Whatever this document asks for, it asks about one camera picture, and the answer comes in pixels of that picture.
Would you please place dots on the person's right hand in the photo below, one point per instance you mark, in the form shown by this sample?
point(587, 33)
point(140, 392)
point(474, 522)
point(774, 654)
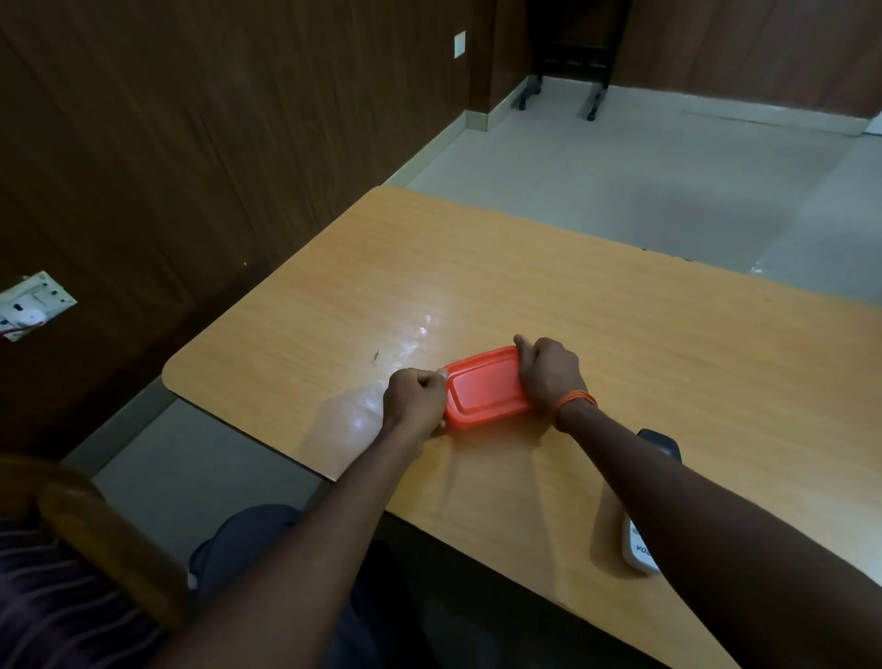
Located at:
point(549, 375)

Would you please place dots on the small white wall switch plate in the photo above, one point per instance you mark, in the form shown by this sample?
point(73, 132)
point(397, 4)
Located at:
point(459, 44)

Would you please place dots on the white wall socket plate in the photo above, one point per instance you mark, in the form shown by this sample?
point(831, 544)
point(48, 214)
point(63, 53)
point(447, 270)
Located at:
point(40, 298)

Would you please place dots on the person's striped shirt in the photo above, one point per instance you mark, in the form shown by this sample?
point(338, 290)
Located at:
point(65, 606)

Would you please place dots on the person's grey trousers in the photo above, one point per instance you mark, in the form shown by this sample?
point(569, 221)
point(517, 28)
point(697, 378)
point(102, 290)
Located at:
point(331, 593)

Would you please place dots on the person's right thumb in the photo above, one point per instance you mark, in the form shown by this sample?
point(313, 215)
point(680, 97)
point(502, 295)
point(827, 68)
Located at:
point(524, 351)

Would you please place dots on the red plastic lidded container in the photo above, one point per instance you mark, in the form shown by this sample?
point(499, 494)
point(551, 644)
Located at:
point(484, 388)

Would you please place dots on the orange wristband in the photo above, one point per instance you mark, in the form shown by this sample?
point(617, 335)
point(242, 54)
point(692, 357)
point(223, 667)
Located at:
point(573, 399)

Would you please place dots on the wooden chair armrest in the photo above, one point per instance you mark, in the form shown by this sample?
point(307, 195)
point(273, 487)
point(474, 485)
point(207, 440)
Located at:
point(103, 544)

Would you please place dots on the person's left thumb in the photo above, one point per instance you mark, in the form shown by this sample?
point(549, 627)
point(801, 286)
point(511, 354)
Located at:
point(433, 375)

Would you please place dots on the person's left forearm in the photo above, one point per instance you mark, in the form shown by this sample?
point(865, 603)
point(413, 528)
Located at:
point(303, 551)

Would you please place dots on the white and black remote control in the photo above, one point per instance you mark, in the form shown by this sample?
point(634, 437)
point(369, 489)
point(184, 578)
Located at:
point(637, 551)

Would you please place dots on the black metal furniture stand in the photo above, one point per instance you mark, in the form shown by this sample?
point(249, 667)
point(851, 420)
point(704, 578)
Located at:
point(572, 55)

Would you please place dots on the person's left hand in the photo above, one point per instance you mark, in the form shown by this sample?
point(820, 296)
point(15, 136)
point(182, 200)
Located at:
point(412, 403)

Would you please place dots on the person's right forearm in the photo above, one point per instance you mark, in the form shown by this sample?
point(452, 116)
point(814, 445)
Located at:
point(723, 537)

